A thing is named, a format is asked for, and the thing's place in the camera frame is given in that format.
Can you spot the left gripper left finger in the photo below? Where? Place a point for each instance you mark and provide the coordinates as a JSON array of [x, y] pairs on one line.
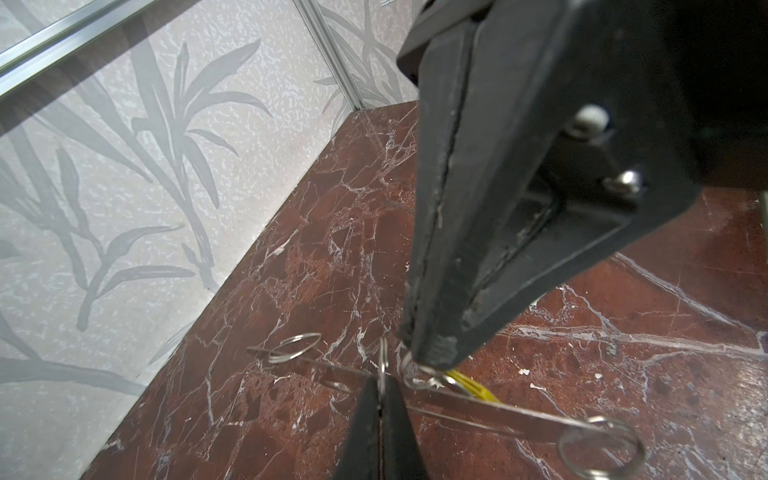
[[360, 456]]

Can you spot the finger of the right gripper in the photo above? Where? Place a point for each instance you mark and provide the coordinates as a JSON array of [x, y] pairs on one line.
[[494, 253], [432, 198]]

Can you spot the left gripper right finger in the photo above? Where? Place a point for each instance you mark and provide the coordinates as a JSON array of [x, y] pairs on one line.
[[400, 457]]

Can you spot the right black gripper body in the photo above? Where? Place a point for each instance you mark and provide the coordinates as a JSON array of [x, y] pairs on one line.
[[590, 96]]

